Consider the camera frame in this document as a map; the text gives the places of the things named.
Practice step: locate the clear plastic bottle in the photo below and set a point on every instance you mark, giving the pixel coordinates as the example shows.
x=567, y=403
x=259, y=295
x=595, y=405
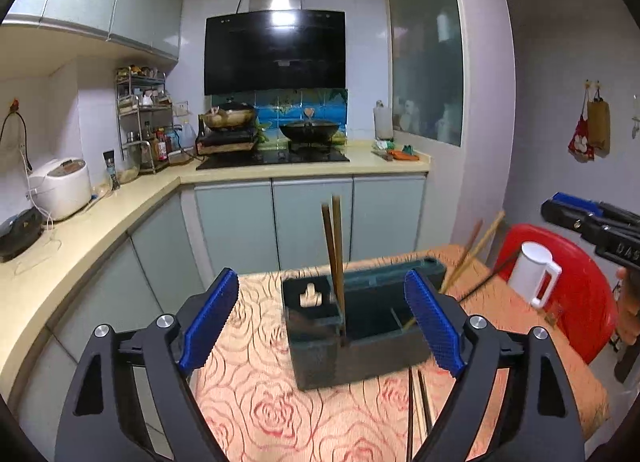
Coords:
x=384, y=122

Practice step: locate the brown hanging bag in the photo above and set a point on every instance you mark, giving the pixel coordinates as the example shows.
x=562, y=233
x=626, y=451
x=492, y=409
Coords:
x=599, y=125

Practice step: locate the black wok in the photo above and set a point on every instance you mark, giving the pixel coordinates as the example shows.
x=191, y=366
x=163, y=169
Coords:
x=309, y=132

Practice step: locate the white electric kettle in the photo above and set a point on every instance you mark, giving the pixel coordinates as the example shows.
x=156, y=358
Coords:
x=530, y=272

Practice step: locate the black countertop appliance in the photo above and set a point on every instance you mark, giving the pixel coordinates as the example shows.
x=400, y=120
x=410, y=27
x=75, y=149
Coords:
x=17, y=234

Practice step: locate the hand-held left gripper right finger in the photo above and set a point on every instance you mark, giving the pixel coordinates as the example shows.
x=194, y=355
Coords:
x=435, y=322

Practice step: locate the black induction cooker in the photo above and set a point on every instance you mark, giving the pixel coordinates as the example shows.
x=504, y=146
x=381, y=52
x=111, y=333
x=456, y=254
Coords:
x=227, y=141

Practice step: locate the red plastic chair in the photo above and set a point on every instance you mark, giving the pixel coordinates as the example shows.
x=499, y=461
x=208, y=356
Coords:
x=585, y=292

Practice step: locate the dark green utensil holder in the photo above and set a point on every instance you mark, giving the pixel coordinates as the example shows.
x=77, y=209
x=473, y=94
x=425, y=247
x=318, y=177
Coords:
x=312, y=367

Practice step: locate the metal spice rack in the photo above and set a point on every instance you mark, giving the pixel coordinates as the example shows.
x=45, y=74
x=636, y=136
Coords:
x=145, y=112

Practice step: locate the white rice cooker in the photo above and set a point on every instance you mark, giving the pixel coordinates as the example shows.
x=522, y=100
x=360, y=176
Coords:
x=60, y=189

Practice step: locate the brown wooden chopstick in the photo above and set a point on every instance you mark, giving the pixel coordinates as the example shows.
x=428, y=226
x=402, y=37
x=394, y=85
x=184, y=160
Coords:
x=337, y=242
x=467, y=247

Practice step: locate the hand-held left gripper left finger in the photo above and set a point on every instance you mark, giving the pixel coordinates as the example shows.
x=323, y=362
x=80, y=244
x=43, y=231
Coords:
x=210, y=322

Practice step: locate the beige kitchen countertop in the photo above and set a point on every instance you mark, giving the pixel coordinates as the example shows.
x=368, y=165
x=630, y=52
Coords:
x=100, y=222

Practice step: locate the black range hood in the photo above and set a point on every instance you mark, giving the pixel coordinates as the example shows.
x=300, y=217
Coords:
x=275, y=52

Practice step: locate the frosted glass window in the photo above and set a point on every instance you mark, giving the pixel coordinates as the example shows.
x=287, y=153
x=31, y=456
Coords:
x=425, y=42

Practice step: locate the blue picture backsplash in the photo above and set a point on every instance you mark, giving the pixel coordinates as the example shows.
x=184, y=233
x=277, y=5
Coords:
x=270, y=110

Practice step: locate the black gas cooktop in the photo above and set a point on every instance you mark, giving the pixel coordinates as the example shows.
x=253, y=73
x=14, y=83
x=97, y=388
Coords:
x=280, y=160

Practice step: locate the black pepper grinder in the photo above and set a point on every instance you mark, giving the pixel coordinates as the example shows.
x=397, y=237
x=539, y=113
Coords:
x=112, y=172

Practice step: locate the light wooden chopstick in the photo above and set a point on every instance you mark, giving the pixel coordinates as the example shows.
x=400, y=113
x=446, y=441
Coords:
x=329, y=242
x=487, y=234

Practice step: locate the metal pot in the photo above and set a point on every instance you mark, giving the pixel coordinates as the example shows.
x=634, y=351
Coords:
x=227, y=117

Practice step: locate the orange and green cloths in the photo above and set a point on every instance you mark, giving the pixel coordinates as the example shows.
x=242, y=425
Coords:
x=400, y=153

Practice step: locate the person's right hand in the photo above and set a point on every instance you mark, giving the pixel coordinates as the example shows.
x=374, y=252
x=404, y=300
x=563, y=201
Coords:
x=627, y=312

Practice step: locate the rose-printed tablecloth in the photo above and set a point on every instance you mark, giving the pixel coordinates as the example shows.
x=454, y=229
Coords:
x=280, y=417

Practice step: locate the dark brown chopstick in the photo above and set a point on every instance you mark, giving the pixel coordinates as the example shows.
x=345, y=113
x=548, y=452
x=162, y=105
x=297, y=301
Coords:
x=492, y=274
x=424, y=399
x=410, y=417

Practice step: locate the clear oil jug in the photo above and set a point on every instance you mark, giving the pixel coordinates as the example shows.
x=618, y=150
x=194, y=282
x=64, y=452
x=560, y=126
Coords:
x=186, y=138

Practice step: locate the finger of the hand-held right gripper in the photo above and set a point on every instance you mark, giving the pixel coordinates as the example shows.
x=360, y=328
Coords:
x=572, y=201
x=565, y=219

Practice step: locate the grey lower cabinets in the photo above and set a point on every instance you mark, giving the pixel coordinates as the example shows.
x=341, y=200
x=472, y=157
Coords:
x=235, y=222

